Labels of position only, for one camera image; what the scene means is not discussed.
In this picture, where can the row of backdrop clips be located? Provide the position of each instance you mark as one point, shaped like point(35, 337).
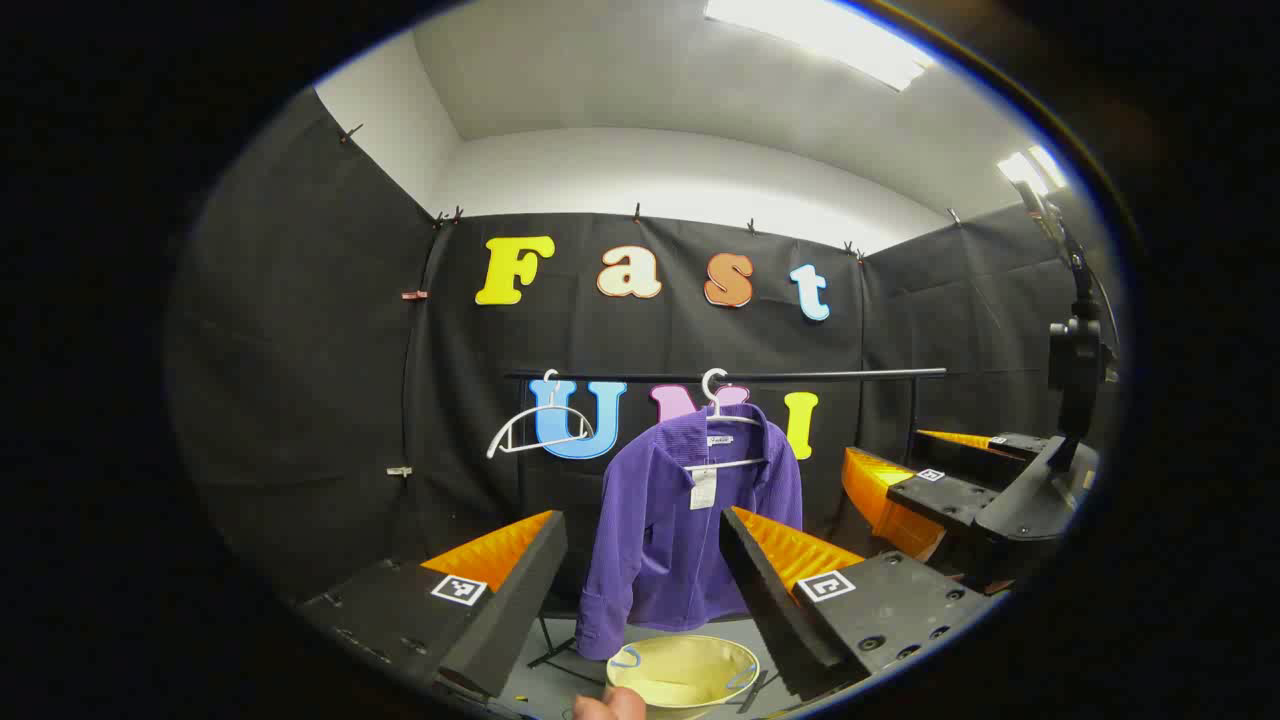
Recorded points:
point(636, 212)

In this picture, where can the purple jacket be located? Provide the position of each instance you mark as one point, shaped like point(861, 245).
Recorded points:
point(660, 530)

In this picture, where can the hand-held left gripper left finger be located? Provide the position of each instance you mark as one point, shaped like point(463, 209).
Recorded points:
point(520, 600)

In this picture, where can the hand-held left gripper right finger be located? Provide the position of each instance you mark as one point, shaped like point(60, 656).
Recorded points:
point(765, 610)

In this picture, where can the beige laundry hamper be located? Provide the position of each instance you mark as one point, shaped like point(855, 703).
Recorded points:
point(680, 672)

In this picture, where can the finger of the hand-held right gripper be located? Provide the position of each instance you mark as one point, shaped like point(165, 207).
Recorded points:
point(975, 455)
point(940, 495)

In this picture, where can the white plastic hanger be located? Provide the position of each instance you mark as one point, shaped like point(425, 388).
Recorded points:
point(712, 395)
point(520, 425)

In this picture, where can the black clothes rack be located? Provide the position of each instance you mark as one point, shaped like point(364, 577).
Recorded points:
point(830, 374)

